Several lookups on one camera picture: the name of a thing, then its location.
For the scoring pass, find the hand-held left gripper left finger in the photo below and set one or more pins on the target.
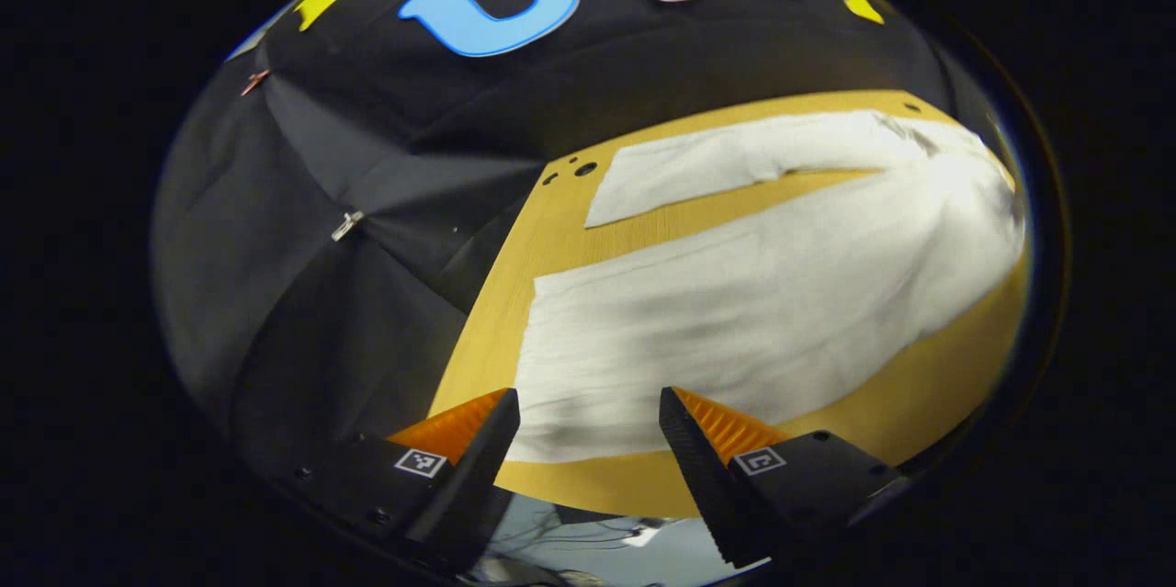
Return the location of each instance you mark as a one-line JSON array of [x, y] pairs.
[[482, 477]]

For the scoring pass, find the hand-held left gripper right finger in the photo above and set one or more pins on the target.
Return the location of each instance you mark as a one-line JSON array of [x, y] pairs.
[[694, 468]]

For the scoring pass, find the white jeans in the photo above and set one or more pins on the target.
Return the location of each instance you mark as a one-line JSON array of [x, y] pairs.
[[735, 311]]

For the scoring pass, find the black backdrop cloth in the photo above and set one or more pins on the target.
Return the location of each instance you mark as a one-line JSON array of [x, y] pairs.
[[367, 311]]

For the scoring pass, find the white cloth clip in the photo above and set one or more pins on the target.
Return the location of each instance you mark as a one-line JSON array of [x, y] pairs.
[[347, 224]]

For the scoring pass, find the copper cloth clip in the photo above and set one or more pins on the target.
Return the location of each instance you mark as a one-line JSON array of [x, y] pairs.
[[255, 82]]

